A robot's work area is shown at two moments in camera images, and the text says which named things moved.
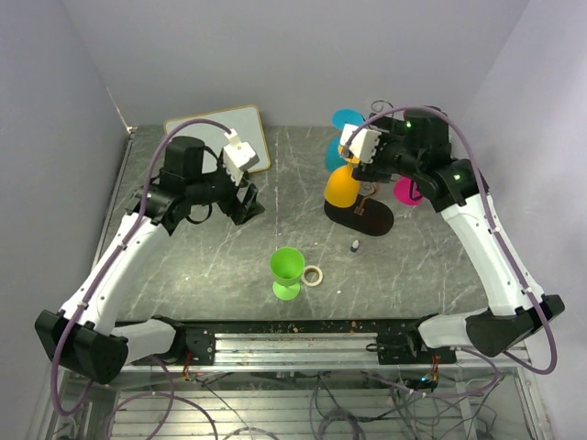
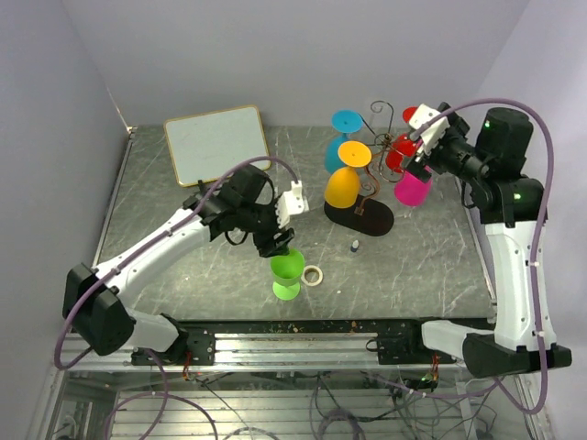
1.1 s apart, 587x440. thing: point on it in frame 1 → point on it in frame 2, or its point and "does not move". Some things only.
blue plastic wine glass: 341,117 does not move
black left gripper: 241,212 → 267,245
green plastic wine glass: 287,265 does not move
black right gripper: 375,170 → 417,166
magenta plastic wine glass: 408,191 does not move
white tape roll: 319,280 does not move
